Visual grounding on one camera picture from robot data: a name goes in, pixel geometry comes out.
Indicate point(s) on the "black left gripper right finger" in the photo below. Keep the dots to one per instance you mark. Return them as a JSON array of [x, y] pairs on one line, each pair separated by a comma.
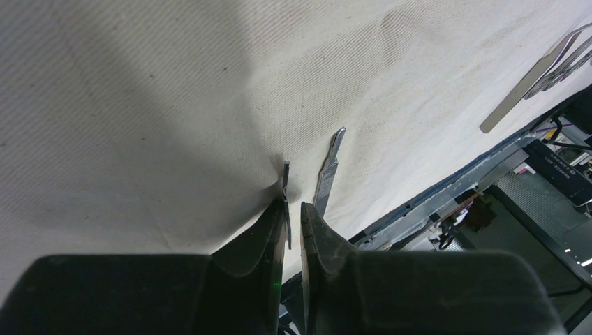
[[350, 291]]

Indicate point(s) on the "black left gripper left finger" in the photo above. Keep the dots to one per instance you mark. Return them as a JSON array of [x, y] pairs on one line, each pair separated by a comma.
[[235, 290]]

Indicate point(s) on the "steel scalpel handle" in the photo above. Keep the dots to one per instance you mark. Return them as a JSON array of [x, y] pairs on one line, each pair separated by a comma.
[[327, 173], [284, 193]]

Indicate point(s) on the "cream cloth wrap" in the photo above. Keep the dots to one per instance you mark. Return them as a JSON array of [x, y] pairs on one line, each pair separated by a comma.
[[162, 126]]

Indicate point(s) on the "steel tweezers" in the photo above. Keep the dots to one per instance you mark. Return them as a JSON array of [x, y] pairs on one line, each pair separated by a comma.
[[566, 58]]

